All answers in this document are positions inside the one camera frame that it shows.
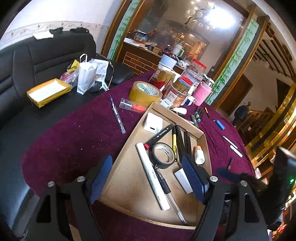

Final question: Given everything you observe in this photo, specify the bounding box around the clear gel pen grey grip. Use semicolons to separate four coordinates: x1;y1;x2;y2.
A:
153;165;188;225

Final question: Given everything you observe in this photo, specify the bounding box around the black electrical tape roll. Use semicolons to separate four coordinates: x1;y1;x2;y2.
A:
149;142;176;169

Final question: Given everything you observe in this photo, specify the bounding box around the yellow black pen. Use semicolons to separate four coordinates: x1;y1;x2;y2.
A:
171;127;178;162

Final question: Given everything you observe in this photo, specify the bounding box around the long white stick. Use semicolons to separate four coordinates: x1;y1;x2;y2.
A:
136;143;170;211

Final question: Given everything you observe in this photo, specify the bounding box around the black red-capped marker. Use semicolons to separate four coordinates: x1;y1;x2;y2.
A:
144;124;175;151

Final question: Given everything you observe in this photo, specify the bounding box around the white power adapter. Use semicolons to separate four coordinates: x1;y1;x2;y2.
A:
143;112;163;134

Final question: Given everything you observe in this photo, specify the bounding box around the short grey grip pen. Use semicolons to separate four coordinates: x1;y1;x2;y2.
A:
227;158;233;171

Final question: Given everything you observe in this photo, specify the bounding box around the white flat stick near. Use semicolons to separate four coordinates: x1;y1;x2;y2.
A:
230;145;243;158

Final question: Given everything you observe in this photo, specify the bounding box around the small white bottle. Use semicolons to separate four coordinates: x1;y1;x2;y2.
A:
194;146;205;165

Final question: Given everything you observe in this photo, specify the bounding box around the white flat stick far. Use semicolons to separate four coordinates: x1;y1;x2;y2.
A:
222;136;238;149

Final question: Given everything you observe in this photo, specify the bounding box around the blue lighter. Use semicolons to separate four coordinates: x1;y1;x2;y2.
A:
213;120;225;131

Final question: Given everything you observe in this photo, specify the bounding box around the person in dark jacket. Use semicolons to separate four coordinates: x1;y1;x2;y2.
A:
232;101;252;127

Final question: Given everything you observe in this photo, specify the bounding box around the green pocket knife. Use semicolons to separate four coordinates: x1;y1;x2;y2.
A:
191;114;199;128

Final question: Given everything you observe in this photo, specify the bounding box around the black markers bundle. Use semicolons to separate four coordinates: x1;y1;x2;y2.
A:
195;106;204;123

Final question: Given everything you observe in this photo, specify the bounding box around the cardboard tray box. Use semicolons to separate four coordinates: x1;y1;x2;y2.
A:
99;101;213;230

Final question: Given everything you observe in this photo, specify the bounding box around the pink woven cup sleeve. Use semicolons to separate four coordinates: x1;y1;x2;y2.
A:
192;81;212;106

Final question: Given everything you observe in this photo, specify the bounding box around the blue clear pen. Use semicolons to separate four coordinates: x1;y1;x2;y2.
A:
110;96;126;134

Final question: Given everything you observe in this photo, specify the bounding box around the red-lid plastic jar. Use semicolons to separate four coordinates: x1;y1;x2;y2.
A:
188;59;207;75

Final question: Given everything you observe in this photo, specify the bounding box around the yellow shallow box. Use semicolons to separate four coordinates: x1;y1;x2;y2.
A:
27;78;71;108

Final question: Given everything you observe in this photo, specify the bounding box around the yellow packing tape roll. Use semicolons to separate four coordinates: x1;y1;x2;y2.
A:
128;81;163;108

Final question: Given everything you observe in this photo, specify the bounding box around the clear case orange item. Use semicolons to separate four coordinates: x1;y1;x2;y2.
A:
119;98;147;113

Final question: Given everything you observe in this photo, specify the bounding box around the black leather sofa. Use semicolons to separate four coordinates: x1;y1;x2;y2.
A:
1;32;132;240

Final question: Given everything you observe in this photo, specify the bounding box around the white paper bag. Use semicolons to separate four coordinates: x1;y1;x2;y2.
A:
77;53;97;95

